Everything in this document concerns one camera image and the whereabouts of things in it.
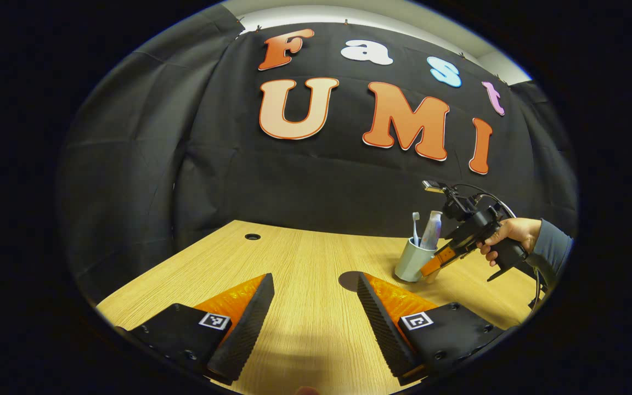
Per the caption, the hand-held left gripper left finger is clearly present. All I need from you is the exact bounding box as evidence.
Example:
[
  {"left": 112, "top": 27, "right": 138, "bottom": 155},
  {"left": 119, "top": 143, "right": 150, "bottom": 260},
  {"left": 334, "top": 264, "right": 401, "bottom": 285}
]
[{"left": 116, "top": 273, "right": 275, "bottom": 386}]

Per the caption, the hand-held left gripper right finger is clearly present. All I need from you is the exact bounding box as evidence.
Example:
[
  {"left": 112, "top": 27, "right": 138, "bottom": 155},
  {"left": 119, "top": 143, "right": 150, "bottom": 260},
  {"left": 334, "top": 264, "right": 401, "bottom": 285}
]
[{"left": 357, "top": 273, "right": 517, "bottom": 386}]

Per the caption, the white toothpaste tube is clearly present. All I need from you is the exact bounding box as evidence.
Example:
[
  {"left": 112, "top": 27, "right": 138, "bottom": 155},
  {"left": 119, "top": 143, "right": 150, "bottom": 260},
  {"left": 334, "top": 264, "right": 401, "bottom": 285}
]
[{"left": 419, "top": 211, "right": 443, "bottom": 251}]

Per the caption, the blue-grey cup wooden handle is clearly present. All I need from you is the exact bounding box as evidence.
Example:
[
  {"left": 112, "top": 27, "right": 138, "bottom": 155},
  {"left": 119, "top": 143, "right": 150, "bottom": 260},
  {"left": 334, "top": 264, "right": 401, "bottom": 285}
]
[{"left": 394, "top": 237, "right": 443, "bottom": 284}]

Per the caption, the brown round coaster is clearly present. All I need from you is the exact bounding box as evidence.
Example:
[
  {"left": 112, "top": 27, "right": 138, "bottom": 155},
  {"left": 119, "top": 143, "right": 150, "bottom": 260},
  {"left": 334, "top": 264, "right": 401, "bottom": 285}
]
[{"left": 338, "top": 271, "right": 369, "bottom": 292}]

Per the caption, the wooden desktop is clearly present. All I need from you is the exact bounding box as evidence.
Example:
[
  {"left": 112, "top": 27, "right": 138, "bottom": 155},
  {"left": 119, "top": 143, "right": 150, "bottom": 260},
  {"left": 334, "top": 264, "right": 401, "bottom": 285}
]
[{"left": 97, "top": 219, "right": 548, "bottom": 395}]

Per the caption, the black backdrop cloth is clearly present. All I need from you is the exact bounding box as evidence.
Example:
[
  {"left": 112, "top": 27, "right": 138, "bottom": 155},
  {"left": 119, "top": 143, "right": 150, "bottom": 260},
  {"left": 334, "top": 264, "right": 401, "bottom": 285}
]
[{"left": 58, "top": 3, "right": 579, "bottom": 305}]

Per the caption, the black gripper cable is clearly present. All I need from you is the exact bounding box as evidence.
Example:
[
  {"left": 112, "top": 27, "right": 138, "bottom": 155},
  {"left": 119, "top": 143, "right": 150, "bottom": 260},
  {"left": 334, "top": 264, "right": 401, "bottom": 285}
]
[{"left": 529, "top": 268, "right": 544, "bottom": 314}]

